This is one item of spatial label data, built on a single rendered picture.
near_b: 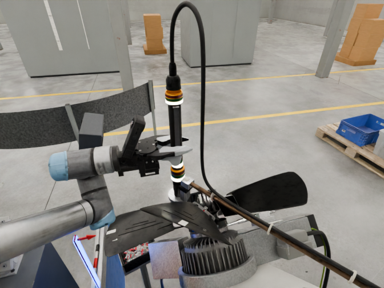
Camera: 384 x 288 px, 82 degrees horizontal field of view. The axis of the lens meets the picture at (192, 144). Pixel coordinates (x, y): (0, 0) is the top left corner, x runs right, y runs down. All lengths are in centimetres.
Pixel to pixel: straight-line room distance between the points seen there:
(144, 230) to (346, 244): 205
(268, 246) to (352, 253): 167
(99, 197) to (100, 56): 617
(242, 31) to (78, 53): 450
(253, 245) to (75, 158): 64
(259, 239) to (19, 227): 70
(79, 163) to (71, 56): 632
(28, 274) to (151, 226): 50
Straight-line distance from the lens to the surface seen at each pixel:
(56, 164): 64
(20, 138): 274
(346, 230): 266
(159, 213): 55
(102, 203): 71
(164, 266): 97
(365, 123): 431
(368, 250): 263
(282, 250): 89
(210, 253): 78
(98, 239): 125
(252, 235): 88
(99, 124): 136
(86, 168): 62
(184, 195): 71
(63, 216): 64
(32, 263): 113
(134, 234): 82
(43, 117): 255
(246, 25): 723
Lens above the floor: 185
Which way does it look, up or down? 34 degrees down
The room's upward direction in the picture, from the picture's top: straight up
